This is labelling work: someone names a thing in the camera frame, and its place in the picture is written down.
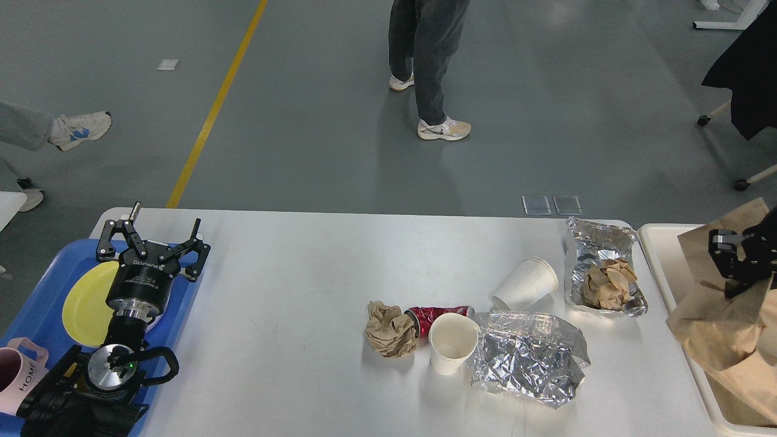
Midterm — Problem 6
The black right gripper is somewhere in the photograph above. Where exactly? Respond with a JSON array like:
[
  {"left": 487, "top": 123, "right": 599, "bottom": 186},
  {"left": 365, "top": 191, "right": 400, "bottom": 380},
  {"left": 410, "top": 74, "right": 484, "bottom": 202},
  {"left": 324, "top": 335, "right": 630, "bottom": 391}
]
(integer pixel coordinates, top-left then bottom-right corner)
[{"left": 708, "top": 207, "right": 776, "bottom": 299}]

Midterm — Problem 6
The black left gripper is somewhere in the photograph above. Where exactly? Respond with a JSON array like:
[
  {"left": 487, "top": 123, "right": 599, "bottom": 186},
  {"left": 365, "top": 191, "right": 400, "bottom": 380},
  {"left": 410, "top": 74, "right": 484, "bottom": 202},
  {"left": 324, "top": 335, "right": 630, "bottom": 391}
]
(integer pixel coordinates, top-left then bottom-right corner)
[{"left": 95, "top": 202, "right": 211, "bottom": 319}]

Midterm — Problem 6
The yellow plastic plate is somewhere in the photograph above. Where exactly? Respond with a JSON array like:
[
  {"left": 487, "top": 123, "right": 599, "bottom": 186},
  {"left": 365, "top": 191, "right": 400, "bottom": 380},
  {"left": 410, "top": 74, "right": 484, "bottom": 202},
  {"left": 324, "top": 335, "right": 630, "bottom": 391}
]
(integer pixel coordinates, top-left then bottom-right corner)
[{"left": 62, "top": 261, "right": 119, "bottom": 348}]

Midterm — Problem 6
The brown paper sheet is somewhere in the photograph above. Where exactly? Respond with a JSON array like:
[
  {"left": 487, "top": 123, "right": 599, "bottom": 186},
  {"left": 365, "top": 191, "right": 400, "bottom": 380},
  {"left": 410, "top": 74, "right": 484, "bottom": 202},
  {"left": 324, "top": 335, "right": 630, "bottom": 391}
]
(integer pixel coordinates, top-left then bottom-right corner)
[{"left": 668, "top": 197, "right": 776, "bottom": 427}]

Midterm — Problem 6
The pink ribbed mug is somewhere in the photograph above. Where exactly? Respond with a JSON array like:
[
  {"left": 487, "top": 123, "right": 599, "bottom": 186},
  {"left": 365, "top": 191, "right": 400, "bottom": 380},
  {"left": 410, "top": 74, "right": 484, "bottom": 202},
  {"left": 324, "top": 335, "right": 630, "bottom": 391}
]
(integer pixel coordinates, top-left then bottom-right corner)
[{"left": 1, "top": 337, "right": 49, "bottom": 416}]

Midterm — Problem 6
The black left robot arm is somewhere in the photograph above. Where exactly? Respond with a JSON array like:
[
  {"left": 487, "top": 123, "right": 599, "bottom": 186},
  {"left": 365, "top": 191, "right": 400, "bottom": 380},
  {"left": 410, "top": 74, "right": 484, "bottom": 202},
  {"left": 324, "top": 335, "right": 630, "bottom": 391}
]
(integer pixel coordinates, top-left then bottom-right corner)
[{"left": 17, "top": 203, "right": 211, "bottom": 436}]

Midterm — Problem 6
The pale green plate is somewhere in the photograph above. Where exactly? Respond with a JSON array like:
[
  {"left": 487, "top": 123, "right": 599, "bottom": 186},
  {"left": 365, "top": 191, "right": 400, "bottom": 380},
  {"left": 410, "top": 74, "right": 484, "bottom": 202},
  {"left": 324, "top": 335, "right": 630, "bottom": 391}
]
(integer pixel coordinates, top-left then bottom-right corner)
[{"left": 145, "top": 285, "right": 172, "bottom": 332}]

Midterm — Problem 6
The beige plastic bin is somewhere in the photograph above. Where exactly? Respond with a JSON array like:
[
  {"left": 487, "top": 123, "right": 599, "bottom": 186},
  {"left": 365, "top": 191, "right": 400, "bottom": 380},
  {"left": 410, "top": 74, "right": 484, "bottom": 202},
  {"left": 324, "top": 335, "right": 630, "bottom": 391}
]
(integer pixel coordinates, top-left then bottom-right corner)
[{"left": 638, "top": 223, "right": 776, "bottom": 436}]

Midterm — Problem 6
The blue plastic tray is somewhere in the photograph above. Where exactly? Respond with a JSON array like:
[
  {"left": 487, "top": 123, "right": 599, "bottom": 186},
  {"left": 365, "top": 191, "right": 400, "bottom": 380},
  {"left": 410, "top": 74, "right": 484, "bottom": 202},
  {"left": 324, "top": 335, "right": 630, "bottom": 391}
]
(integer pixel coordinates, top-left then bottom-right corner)
[{"left": 1, "top": 240, "right": 202, "bottom": 436}]

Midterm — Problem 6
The small crumpled foil bag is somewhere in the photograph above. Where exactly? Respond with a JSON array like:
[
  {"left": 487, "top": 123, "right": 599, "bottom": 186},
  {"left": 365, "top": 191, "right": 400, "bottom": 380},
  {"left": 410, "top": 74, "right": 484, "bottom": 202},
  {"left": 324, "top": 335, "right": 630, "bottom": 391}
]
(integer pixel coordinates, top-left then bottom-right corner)
[{"left": 566, "top": 217, "right": 648, "bottom": 318}]

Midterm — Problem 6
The brown paper wad in foil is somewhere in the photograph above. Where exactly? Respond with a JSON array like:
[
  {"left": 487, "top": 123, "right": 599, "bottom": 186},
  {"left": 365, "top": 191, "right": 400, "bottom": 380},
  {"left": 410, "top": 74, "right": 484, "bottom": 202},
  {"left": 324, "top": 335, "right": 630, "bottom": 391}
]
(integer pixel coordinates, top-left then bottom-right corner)
[{"left": 583, "top": 259, "right": 637, "bottom": 311}]

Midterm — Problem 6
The white table corner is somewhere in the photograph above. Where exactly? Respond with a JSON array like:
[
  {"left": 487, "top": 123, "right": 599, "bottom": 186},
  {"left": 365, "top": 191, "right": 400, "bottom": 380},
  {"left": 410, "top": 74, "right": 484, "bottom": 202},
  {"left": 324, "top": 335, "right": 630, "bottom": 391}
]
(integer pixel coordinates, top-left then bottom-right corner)
[{"left": 0, "top": 191, "right": 27, "bottom": 231}]

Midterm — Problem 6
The white blue sneaker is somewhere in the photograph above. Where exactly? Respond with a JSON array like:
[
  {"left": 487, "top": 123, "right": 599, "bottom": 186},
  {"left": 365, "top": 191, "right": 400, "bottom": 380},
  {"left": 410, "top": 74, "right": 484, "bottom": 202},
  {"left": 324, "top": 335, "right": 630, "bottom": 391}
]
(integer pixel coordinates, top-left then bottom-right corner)
[{"left": 48, "top": 111, "right": 113, "bottom": 152}]

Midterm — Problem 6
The tipped white paper cup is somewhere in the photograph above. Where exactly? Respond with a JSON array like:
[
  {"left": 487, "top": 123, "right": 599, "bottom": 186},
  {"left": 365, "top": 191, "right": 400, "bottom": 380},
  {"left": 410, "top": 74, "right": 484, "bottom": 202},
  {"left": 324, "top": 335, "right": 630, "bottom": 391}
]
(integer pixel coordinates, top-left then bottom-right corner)
[{"left": 492, "top": 257, "right": 558, "bottom": 311}]

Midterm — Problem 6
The large crumpled foil sheet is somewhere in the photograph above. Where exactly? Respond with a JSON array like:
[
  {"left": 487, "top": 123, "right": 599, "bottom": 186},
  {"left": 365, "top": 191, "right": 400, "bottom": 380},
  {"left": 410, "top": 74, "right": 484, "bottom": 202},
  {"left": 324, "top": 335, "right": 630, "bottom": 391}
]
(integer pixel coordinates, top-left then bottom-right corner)
[{"left": 467, "top": 311, "right": 591, "bottom": 409}]

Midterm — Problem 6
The crumpled brown paper ball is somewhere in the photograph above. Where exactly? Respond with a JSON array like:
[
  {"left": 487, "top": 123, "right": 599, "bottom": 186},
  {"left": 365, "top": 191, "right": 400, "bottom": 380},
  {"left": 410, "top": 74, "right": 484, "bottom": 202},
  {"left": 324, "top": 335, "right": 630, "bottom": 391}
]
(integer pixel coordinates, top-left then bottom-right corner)
[{"left": 365, "top": 301, "right": 418, "bottom": 357}]

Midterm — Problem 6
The crushed red soda can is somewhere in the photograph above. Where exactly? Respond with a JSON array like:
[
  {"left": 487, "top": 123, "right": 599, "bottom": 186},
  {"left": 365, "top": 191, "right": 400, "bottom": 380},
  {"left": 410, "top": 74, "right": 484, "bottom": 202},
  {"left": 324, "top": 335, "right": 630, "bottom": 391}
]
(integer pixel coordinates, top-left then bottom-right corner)
[{"left": 404, "top": 305, "right": 475, "bottom": 339}]

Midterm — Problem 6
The upright white paper cup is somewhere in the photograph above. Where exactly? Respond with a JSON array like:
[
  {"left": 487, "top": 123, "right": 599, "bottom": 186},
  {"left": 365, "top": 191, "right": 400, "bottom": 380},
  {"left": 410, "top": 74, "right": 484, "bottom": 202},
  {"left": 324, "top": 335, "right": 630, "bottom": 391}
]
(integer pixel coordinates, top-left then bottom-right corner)
[{"left": 429, "top": 313, "right": 480, "bottom": 376}]

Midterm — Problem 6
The person in grey trousers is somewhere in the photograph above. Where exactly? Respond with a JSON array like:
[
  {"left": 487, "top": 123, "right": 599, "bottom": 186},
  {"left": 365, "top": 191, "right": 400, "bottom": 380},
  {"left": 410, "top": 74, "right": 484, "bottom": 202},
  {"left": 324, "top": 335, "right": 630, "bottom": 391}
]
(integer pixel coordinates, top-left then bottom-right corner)
[{"left": 388, "top": 1, "right": 471, "bottom": 141}]

